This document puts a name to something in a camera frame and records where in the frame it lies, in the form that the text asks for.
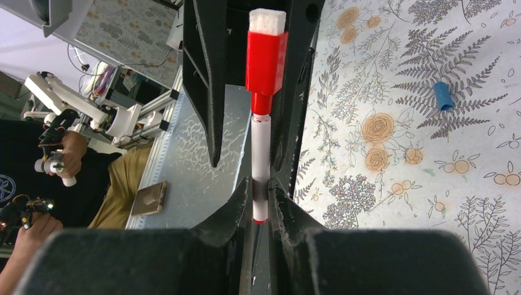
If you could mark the white pen red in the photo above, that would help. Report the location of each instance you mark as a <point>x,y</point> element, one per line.
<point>260,165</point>

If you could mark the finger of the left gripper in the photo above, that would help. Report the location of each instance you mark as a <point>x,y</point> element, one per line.
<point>302,21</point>
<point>204,69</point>

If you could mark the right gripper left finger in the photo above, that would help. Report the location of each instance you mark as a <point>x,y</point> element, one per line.
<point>212,257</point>

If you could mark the blue pen cap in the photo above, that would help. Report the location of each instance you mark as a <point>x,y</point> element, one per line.
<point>443,96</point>

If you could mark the red pen cap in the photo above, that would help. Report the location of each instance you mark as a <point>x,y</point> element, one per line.
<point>265,57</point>

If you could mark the operator hand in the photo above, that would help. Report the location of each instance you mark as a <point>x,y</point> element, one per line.
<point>74,148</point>

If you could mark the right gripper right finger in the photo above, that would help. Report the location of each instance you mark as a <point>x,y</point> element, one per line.
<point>307,258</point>

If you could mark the floral table mat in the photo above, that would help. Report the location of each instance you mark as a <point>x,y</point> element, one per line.
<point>378,153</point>

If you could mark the brown block on table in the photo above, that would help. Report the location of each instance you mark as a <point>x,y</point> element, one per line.
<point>149,200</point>

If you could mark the operator hand lower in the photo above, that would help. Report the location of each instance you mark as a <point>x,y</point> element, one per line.
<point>29,240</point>

